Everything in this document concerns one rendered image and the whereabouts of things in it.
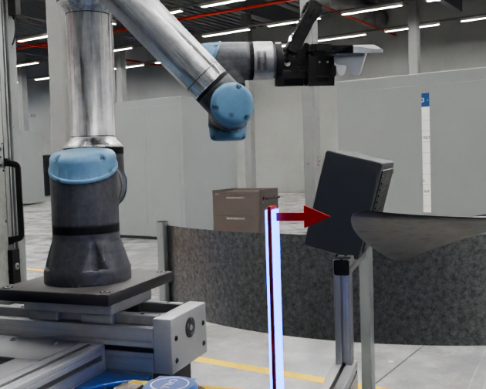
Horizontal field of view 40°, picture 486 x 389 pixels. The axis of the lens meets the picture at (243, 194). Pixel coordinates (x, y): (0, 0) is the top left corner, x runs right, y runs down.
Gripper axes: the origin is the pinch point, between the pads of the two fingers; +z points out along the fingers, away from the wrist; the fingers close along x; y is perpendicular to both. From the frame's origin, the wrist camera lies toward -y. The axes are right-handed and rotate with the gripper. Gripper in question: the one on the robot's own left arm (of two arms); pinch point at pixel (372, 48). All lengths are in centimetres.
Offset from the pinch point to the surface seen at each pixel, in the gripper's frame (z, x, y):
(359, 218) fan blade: -23, 76, 17
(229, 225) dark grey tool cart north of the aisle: 8, -604, 180
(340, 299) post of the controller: -11, 20, 45
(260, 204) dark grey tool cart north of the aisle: 42, -587, 154
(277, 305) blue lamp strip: -29, 67, 28
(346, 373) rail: -11, 27, 57
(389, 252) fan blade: -15, 62, 24
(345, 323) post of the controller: -10, 21, 49
